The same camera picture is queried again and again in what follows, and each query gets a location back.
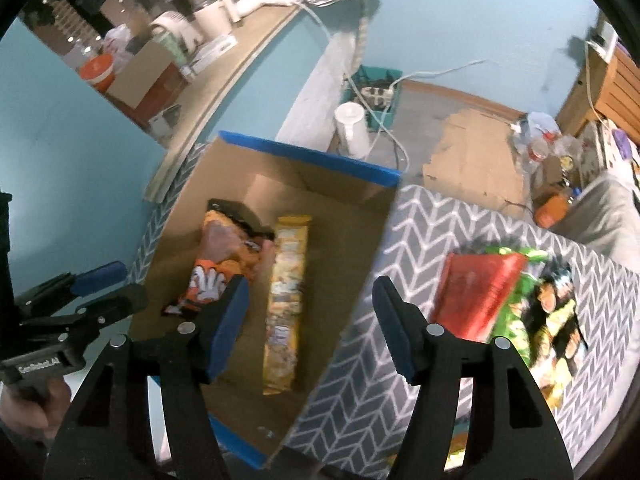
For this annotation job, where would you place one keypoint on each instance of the flat white box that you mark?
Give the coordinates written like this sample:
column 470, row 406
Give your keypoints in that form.
column 212, row 51

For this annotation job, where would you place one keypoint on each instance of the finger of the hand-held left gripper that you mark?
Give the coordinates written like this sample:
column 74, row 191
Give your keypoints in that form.
column 120, row 305
column 100, row 276

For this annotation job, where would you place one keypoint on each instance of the teal plastic crate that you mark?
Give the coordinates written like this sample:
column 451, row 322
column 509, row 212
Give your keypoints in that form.
column 385, row 116

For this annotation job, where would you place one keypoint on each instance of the blue-edged cardboard box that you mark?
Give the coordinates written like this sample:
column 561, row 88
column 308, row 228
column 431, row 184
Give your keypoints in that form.
column 340, row 240

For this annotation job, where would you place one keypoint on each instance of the long yellow snack pack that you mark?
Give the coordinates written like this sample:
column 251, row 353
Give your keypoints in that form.
column 287, row 285

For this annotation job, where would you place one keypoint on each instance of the white power strip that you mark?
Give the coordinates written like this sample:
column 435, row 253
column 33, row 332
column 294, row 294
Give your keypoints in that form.
column 377, row 94

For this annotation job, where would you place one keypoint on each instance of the black yellow snack bag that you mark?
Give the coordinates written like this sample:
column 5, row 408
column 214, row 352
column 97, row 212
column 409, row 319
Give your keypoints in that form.
column 555, row 310

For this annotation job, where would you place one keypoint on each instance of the wooden shelf board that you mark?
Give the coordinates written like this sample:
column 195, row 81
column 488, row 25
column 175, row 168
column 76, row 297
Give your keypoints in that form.
column 225, row 82

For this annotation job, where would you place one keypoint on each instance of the person's left hand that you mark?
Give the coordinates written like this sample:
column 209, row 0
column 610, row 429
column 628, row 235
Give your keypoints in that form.
column 30, row 410

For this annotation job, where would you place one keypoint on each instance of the white cup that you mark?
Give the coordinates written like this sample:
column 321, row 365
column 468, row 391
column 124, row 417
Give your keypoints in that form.
column 212, row 20

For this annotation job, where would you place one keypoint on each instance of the brown cardboard box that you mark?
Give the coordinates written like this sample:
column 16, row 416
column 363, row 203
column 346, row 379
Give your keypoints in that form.
column 145, row 70

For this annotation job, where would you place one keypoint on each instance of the orange lidded container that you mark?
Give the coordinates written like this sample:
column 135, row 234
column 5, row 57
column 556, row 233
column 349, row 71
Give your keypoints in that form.
column 97, row 72

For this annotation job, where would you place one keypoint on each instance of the grey chevron cloth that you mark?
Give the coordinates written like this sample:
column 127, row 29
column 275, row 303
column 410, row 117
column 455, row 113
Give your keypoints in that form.
column 425, row 230

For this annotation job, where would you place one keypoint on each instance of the white plastic tube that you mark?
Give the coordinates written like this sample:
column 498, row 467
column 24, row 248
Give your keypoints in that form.
column 250, row 2

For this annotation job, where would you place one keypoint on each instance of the clear plastic bag pile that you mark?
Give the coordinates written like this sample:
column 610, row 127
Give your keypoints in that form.
column 540, row 130

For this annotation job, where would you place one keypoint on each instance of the white power adapter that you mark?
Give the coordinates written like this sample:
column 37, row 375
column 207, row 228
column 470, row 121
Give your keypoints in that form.
column 605, row 40

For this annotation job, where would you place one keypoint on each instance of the green snack bag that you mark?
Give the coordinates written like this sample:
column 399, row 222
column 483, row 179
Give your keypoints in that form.
column 512, row 317

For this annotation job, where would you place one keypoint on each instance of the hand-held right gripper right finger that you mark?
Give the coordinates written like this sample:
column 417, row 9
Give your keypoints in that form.
column 395, row 332

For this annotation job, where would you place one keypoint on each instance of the white round appliance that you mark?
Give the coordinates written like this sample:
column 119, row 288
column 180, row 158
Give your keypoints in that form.
column 175, row 27

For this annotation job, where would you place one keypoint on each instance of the small white box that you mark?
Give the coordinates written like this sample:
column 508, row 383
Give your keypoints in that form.
column 165, row 119

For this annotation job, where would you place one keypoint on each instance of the white plastic jug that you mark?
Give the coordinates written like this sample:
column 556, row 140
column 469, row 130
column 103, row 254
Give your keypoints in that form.
column 352, row 130

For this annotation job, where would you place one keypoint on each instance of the orange bottle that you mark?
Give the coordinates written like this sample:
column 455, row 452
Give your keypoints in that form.
column 550, row 210

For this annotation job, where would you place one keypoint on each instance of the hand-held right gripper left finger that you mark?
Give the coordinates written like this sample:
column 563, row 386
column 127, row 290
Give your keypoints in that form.
column 227, row 332

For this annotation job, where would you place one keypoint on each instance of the flat cardboard sheet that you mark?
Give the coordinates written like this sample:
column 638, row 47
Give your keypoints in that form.
column 475, row 155

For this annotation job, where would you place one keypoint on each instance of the red snack bag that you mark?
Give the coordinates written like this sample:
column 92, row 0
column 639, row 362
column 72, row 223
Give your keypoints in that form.
column 475, row 290

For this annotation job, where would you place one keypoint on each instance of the grey fabric panel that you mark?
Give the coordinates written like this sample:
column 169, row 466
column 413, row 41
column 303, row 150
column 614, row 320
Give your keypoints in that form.
column 310, row 95

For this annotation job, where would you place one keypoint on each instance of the printed paper box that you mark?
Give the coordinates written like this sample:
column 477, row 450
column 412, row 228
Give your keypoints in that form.
column 617, row 147

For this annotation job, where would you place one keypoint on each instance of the wooden slatted shelf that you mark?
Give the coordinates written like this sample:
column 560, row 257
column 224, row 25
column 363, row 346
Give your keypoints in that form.
column 620, row 90

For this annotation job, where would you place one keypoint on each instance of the grey blanket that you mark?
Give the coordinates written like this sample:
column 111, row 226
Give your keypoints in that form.
column 600, row 210

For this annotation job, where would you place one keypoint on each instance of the orange cartoon snack bag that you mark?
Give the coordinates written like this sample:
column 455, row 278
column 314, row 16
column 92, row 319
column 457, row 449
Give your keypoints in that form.
column 220, row 255

